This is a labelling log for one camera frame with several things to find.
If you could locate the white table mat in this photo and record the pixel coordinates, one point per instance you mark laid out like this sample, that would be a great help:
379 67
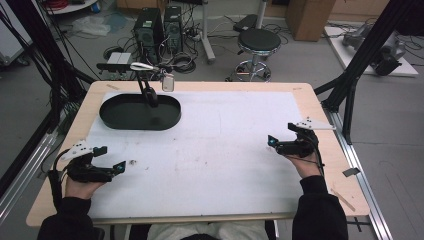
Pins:
200 173

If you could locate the white round table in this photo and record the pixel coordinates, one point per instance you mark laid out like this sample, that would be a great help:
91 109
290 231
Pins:
71 7

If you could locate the large black computer tower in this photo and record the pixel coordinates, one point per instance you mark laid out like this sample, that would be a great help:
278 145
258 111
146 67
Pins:
148 33

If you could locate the black round stool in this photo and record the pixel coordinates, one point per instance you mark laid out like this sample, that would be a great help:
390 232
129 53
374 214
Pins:
259 41

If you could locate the black flat pad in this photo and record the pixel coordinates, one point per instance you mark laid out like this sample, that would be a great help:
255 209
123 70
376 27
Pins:
246 22

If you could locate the black frame strut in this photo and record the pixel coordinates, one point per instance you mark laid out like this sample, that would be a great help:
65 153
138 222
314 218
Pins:
363 53
43 50

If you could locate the grey metal stand leg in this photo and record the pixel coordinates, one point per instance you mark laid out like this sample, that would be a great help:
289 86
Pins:
207 36

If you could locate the white plastic bag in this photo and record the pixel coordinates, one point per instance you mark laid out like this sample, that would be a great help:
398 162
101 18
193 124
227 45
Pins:
91 26

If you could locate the white floor board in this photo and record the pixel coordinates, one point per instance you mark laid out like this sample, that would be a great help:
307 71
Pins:
346 56

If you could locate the person's lap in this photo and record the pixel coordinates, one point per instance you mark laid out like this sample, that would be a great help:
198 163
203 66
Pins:
206 231

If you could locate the white small box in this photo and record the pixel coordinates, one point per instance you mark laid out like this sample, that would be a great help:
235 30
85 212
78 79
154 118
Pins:
119 58

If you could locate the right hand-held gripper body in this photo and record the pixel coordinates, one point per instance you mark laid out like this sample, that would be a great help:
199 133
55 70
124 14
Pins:
298 146

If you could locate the person's left hand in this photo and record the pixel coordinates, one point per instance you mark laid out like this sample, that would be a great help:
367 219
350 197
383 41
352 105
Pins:
81 189

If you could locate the tan tape strip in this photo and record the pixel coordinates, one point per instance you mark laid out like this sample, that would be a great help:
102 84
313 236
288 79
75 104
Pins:
345 200

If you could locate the black oval tray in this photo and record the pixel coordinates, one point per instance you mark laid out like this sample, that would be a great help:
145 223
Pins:
133 116

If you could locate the white cabinet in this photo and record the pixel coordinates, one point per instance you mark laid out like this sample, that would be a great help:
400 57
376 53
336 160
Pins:
11 40

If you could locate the brown cardboard box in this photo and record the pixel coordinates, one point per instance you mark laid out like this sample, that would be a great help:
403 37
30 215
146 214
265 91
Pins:
308 18

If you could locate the grey machine on board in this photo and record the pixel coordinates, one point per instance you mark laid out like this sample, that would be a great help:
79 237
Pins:
386 50

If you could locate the aluminium rail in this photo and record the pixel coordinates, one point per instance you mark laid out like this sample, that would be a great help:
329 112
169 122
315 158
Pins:
20 180
366 186

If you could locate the slim black computer tower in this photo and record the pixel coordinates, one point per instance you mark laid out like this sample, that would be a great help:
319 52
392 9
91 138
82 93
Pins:
173 28

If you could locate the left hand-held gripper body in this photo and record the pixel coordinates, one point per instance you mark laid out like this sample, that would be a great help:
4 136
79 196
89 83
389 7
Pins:
88 171

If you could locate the person's right hand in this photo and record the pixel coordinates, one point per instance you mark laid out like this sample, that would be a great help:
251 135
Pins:
306 166

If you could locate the grey tape piece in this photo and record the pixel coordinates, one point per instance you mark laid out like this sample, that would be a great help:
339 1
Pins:
351 172

